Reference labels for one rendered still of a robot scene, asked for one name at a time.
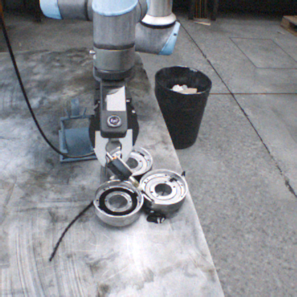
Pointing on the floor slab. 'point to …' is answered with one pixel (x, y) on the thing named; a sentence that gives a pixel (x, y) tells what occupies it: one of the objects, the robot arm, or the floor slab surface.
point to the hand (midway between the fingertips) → (113, 162)
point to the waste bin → (181, 102)
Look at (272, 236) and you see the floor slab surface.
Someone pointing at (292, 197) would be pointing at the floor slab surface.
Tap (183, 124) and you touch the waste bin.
